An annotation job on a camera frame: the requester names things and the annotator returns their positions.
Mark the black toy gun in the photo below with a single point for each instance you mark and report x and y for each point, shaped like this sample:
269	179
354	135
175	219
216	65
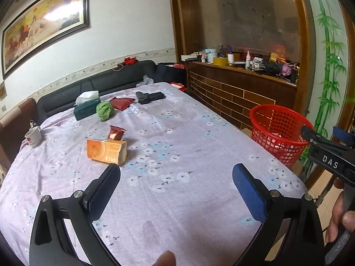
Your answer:
148	97

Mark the clear plastic bag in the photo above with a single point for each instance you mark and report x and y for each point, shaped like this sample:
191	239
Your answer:
144	81

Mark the red plastic basket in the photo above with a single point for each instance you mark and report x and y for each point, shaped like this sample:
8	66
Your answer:
266	138

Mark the framed painting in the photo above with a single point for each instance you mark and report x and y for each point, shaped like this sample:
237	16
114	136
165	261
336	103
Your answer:
41	25

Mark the small white bottle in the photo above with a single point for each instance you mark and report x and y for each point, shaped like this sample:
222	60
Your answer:
248	60

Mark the small wall sticker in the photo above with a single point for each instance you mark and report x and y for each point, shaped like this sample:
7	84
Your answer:
2	92

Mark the green towel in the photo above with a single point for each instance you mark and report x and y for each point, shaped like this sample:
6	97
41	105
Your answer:
104	111

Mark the white paper roll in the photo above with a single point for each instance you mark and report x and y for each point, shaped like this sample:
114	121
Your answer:
230	58

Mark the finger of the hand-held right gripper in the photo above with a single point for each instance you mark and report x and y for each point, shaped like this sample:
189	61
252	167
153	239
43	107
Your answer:
314	137
345	134

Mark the pink cloth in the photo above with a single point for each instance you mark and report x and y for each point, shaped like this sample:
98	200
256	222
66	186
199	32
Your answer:
287	69

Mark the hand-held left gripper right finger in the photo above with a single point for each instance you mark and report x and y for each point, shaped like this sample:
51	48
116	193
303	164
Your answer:
249	191

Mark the orange cardboard box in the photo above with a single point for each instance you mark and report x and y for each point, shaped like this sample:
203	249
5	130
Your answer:
106	152

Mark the black sofa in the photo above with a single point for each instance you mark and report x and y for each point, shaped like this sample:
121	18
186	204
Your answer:
69	91

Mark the wooden cabinet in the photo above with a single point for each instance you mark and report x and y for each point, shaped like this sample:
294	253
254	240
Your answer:
235	97

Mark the flat red pouch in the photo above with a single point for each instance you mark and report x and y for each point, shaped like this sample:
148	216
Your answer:
122	103

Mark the red-brown snack packet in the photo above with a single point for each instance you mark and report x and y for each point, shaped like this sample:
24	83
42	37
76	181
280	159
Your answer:
116	133

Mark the white cup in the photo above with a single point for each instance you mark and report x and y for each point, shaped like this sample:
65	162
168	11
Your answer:
33	138

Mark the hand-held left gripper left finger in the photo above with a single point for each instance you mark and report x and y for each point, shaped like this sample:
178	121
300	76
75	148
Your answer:
104	194

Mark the red cloth bundle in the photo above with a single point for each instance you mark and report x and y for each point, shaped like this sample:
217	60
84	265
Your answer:
130	61

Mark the yellow tape roll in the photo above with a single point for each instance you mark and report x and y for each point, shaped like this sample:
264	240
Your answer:
220	61

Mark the white jar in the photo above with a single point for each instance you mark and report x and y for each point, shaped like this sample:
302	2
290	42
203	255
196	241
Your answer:
210	56

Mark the dark green tissue box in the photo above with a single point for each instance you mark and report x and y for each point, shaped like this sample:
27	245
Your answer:
86	108

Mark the flat white box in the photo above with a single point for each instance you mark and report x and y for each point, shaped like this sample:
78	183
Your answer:
188	57

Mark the person's left hand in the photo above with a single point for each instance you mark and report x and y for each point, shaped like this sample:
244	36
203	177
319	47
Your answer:
166	260

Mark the person's right hand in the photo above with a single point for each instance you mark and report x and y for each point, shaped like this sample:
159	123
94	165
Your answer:
334	221

